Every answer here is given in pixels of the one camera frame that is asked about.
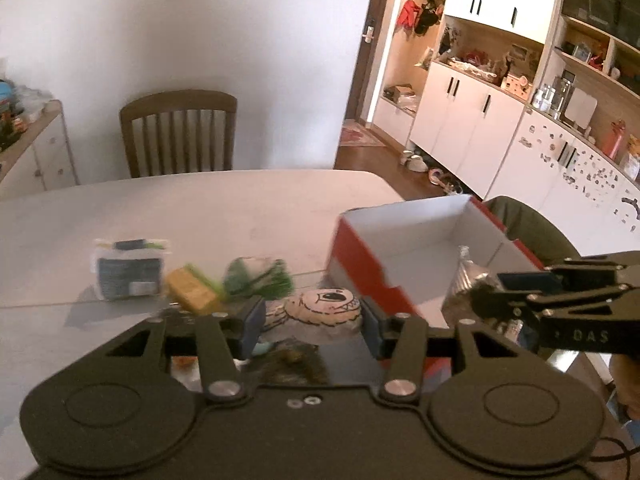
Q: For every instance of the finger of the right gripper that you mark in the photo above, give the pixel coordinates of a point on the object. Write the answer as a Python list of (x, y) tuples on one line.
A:
[(531, 282), (502, 305)]

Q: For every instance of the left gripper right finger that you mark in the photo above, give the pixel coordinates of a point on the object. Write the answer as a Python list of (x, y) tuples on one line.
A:
[(411, 349)]

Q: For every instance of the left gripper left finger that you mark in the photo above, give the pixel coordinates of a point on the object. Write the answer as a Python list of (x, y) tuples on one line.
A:
[(202, 349)]

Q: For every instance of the silver foil snack bag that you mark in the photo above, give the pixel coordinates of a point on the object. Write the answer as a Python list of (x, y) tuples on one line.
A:
[(468, 288)]

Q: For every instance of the teal egg pencil sharpener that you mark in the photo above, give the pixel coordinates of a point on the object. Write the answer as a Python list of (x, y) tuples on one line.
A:
[(262, 348)]

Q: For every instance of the brown scrunchie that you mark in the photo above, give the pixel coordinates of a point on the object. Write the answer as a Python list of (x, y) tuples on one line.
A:
[(290, 362)]

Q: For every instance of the yellow cardboard box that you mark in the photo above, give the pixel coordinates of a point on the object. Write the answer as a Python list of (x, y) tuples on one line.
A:
[(191, 292)]

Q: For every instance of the painted face pouch green tassel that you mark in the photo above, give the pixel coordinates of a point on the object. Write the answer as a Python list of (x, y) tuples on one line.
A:
[(268, 278)]

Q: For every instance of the dark packaged pouch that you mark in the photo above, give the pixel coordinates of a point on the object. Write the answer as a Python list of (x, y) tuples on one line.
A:
[(128, 269)]

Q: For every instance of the green cushioned chair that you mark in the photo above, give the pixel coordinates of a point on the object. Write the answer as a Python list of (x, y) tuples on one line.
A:
[(544, 240)]

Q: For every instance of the red cardboard box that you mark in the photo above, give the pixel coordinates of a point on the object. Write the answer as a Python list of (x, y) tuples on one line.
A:
[(405, 256)]

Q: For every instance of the white slippers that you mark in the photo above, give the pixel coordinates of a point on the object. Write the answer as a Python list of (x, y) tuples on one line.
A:
[(413, 162)]

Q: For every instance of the red thermos bottle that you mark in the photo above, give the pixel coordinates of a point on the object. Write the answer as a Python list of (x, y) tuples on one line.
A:
[(615, 140)]

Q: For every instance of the pink door mat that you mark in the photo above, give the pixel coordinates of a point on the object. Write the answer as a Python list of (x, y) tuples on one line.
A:
[(354, 135)]

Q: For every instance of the brown door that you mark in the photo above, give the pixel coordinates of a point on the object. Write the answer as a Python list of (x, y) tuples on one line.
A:
[(366, 52)]

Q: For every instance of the wooden chair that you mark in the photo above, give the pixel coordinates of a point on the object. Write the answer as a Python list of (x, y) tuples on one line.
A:
[(180, 131)]

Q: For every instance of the red hanging clothes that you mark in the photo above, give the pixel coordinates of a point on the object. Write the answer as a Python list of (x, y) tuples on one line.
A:
[(417, 19)]

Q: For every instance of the white sideboard cabinet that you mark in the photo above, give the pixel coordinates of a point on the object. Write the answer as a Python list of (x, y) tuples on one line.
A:
[(41, 159)]

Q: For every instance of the white wall cabinet unit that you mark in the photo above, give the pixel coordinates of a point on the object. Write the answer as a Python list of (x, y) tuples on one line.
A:
[(515, 97)]

